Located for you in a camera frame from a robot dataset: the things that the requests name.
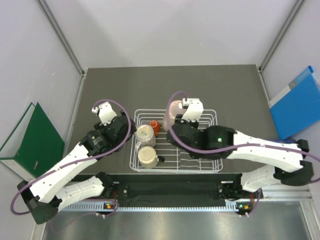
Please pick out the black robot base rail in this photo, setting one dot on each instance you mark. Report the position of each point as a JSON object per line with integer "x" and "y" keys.
{"x": 157, "y": 190}

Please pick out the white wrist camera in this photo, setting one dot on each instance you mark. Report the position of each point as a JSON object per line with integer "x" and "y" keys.
{"x": 194, "y": 109}
{"x": 105, "y": 113}

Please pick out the white floral iridescent mug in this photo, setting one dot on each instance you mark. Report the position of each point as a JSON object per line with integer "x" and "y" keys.
{"x": 145, "y": 137}

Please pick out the small orange cup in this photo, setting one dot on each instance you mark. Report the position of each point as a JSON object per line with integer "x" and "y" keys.
{"x": 155, "y": 126}

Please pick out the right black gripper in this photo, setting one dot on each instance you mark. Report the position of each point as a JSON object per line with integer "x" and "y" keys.
{"x": 178, "y": 120}

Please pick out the pink iridescent mug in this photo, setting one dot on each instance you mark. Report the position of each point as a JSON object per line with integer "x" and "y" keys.
{"x": 175, "y": 108}

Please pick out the small grey cup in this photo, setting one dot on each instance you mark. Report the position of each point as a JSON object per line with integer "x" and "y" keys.
{"x": 166, "y": 123}

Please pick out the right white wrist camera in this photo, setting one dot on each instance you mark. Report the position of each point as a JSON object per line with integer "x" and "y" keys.
{"x": 194, "y": 109}

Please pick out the cream dimpled mug black handle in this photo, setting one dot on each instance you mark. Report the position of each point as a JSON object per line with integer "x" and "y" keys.
{"x": 148, "y": 157}

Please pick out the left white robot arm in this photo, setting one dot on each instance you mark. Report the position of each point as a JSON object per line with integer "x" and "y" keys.
{"x": 51, "y": 192}

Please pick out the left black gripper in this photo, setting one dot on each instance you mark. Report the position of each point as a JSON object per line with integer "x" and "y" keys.
{"x": 99, "y": 126}

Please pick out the blue Jane Eyre book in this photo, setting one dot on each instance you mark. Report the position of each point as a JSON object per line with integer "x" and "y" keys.
{"x": 285, "y": 141}

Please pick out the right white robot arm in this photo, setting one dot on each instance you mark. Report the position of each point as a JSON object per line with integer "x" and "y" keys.
{"x": 283, "y": 163}

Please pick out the green ring binder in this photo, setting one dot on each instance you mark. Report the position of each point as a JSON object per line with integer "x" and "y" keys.
{"x": 34, "y": 146}

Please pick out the blue ring binder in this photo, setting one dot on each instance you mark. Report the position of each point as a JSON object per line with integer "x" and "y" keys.
{"x": 297, "y": 105}

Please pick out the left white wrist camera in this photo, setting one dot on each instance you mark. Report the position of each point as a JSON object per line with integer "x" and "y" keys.
{"x": 105, "y": 113}

